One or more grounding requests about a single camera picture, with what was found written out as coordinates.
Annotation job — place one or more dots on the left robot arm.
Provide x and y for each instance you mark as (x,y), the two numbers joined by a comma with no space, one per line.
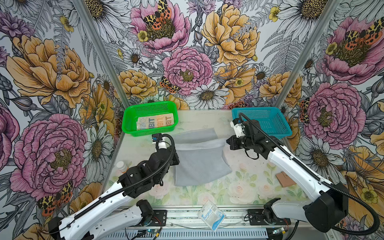
(99,219)

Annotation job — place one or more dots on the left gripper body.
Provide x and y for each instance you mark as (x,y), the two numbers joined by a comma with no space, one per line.
(159,179)

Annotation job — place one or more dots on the small orange cap bottle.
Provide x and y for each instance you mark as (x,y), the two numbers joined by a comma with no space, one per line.
(121,167)

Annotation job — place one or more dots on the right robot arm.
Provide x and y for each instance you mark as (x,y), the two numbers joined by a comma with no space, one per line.
(324,207)

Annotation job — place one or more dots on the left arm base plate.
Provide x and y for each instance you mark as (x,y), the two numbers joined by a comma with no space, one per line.
(158,218)

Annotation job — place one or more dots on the grey patterned towel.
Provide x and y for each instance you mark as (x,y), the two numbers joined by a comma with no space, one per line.
(157,121)

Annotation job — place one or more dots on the right aluminium frame post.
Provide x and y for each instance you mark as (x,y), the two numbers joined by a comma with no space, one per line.
(319,28)

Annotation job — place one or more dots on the white blue packet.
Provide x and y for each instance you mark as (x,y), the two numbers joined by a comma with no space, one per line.
(211,215)

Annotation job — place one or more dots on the green plastic basket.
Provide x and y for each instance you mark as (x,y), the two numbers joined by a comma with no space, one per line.
(132,113)

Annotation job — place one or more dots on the brown square patch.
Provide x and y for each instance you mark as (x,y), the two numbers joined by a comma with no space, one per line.
(285,180)

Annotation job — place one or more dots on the aluminium frame post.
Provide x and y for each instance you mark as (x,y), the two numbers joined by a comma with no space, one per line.
(97,41)
(319,28)

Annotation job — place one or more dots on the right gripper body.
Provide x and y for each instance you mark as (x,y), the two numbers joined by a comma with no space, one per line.
(244,142)

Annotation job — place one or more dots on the plain grey towel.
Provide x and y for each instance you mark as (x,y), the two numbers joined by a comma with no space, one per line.
(202,158)

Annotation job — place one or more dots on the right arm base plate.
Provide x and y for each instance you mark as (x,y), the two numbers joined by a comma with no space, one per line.
(262,217)

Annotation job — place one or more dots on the left aluminium frame post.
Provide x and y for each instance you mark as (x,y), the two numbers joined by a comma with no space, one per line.
(97,41)

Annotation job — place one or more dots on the teal plastic basket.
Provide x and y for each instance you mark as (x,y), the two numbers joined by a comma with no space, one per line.
(271,120)

